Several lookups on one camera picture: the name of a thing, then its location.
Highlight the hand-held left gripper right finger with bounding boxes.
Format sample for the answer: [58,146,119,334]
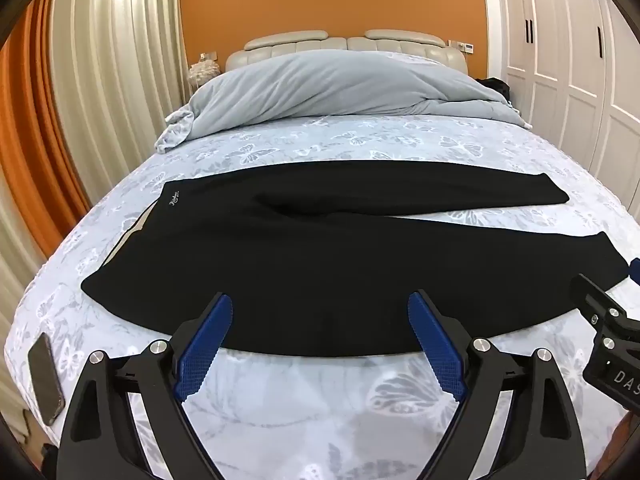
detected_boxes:
[407,290,588,480]

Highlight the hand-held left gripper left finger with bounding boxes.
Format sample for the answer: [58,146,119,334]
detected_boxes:
[57,292,236,480]

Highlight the black pants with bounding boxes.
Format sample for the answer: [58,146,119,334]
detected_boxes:
[81,160,632,359]

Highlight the bed with butterfly sheet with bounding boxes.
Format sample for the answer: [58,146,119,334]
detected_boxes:
[0,50,640,480]

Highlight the dark smartphone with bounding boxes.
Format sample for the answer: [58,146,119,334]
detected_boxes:
[27,334,66,426]

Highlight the black bag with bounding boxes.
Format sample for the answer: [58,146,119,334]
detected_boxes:
[475,77,512,104]

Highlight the white wardrobe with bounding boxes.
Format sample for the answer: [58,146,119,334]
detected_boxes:
[492,0,640,196]

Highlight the white flower bouquet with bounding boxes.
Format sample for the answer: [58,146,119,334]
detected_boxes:
[188,57,221,92]

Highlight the orange curtain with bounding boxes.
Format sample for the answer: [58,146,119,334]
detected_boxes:
[0,0,92,261]

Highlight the grey duvet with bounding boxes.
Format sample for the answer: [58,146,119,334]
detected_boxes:
[154,50,534,155]

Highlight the cream padded headboard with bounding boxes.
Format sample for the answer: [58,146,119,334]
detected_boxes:
[225,30,469,78]

